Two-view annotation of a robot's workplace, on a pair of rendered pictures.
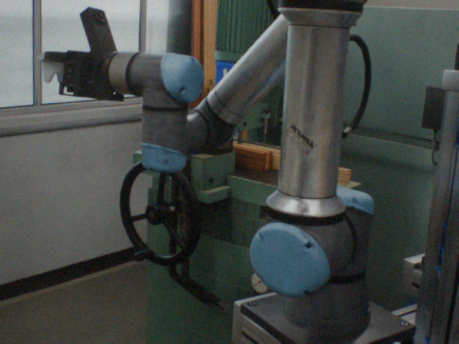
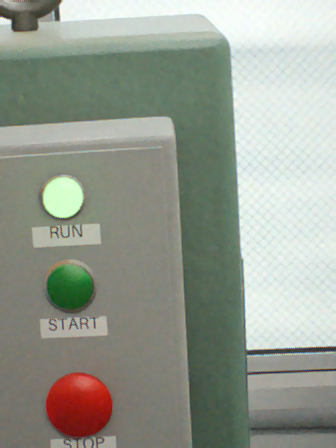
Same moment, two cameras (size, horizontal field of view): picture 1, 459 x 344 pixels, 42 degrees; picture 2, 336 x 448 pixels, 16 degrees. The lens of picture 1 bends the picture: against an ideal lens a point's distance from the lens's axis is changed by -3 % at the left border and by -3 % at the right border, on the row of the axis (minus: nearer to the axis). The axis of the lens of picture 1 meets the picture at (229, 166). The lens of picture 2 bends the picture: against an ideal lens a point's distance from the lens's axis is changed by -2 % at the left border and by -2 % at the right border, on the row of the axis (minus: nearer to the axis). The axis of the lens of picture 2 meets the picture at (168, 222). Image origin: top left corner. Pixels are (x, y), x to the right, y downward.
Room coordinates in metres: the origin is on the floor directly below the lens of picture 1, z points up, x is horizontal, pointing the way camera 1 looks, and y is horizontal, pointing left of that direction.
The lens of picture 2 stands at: (1.65, -0.81, 1.55)
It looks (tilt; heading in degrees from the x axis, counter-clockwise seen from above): 12 degrees down; 53
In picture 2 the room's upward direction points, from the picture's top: 3 degrees counter-clockwise
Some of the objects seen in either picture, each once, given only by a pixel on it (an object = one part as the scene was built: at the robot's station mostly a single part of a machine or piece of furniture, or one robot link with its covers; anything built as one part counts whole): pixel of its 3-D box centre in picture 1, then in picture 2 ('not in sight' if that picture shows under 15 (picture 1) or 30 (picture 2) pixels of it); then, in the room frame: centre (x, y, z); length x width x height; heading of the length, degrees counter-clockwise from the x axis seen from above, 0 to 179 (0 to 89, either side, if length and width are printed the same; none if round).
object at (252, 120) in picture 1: (245, 117); not in sight; (1.80, -0.04, 1.03); 0.14 x 0.07 x 0.09; 143
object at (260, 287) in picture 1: (263, 282); not in sight; (1.46, -0.10, 0.65); 0.06 x 0.04 x 0.08; 53
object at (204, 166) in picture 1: (200, 165); not in sight; (1.63, 0.08, 0.92); 0.15 x 0.13 x 0.09; 53
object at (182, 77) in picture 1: (166, 78); not in sight; (0.99, 0.11, 1.21); 0.11 x 0.08 x 0.09; 59
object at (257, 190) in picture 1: (219, 176); not in sight; (1.69, 0.03, 0.87); 0.61 x 0.30 x 0.06; 53
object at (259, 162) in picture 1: (232, 155); not in sight; (1.73, -0.01, 0.93); 0.23 x 0.02 x 0.05; 53
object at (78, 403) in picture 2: not in sight; (79, 404); (1.93, -0.36, 1.36); 0.03 x 0.01 x 0.03; 143
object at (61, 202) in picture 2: not in sight; (62, 197); (1.94, -0.36, 1.46); 0.02 x 0.01 x 0.02; 143
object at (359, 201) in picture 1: (335, 226); not in sight; (0.96, -0.18, 0.98); 0.13 x 0.12 x 0.14; 149
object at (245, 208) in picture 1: (224, 189); not in sight; (1.74, 0.01, 0.82); 0.40 x 0.21 x 0.04; 53
